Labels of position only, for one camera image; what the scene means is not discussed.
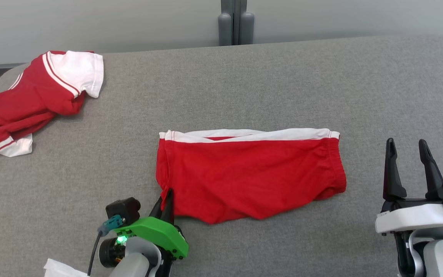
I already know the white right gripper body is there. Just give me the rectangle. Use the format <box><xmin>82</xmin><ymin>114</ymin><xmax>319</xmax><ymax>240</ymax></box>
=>
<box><xmin>375</xmin><ymin>198</ymin><xmax>443</xmax><ymax>234</ymax></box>

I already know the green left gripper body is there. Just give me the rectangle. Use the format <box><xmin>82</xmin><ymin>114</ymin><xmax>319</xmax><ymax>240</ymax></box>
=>
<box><xmin>113</xmin><ymin>217</ymin><xmax>190</xmax><ymax>259</ymax></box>

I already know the red shorts white waistband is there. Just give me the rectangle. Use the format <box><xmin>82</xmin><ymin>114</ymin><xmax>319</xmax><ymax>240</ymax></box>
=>
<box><xmin>155</xmin><ymin>128</ymin><xmax>347</xmax><ymax>225</ymax></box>

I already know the grey double cylinder post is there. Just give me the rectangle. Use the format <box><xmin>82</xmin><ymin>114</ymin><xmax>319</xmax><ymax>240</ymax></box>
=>
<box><xmin>217</xmin><ymin>0</ymin><xmax>255</xmax><ymax>46</ymax></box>

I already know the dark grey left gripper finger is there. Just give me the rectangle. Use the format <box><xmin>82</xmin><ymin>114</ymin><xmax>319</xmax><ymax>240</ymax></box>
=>
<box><xmin>149</xmin><ymin>198</ymin><xmax>165</xmax><ymax>221</ymax></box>
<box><xmin>163</xmin><ymin>187</ymin><xmax>175</xmax><ymax>225</ymax></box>

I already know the red white basketball jersey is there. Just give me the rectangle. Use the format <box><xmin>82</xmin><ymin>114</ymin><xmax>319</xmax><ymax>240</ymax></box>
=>
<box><xmin>0</xmin><ymin>50</ymin><xmax>104</xmax><ymax>157</ymax></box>

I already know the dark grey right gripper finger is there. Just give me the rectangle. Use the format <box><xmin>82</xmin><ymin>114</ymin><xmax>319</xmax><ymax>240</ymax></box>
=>
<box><xmin>418</xmin><ymin>139</ymin><xmax>443</xmax><ymax>199</ymax></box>
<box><xmin>383</xmin><ymin>137</ymin><xmax>408</xmax><ymax>202</ymax></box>

